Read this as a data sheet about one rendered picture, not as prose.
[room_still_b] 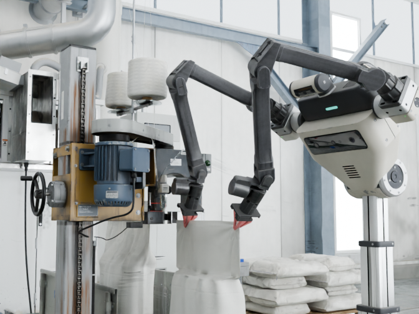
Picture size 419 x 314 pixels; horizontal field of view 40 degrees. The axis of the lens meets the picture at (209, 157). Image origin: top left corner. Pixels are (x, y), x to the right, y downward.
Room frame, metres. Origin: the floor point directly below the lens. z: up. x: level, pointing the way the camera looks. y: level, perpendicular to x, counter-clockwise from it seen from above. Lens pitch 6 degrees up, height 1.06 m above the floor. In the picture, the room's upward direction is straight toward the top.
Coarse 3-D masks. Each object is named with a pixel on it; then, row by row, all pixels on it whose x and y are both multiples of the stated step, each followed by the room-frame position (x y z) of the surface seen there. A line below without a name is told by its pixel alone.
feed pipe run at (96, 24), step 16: (48, 0) 5.75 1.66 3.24; (64, 0) 5.60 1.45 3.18; (96, 0) 4.68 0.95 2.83; (112, 0) 4.73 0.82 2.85; (32, 16) 6.16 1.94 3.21; (48, 16) 6.08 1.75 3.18; (64, 16) 5.64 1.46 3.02; (96, 16) 4.67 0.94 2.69; (112, 16) 4.75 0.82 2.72; (64, 32) 4.65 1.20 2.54; (80, 32) 4.67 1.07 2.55; (96, 32) 4.70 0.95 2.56
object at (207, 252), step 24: (192, 240) 2.39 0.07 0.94; (216, 240) 2.20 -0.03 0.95; (192, 264) 2.39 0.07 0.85; (216, 264) 2.20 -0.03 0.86; (192, 288) 2.24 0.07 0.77; (216, 288) 2.14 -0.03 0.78; (240, 288) 2.17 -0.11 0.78; (192, 312) 2.23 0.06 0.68; (216, 312) 2.13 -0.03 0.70; (240, 312) 2.17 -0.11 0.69
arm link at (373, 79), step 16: (272, 48) 1.74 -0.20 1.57; (288, 48) 1.77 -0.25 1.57; (256, 64) 1.77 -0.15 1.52; (272, 64) 1.77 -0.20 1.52; (304, 64) 1.81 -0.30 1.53; (320, 64) 1.82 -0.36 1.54; (336, 64) 1.83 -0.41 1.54; (352, 64) 1.85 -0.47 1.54; (352, 80) 1.87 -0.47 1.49; (368, 80) 1.85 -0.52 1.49; (384, 80) 1.87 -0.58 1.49
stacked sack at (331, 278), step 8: (328, 272) 5.50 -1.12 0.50; (336, 272) 5.51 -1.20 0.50; (344, 272) 5.53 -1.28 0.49; (352, 272) 5.56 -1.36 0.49; (312, 280) 5.44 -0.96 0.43; (320, 280) 5.39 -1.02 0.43; (328, 280) 5.34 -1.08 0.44; (336, 280) 5.39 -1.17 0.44; (344, 280) 5.44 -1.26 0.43; (352, 280) 5.51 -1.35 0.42; (360, 280) 5.58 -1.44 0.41
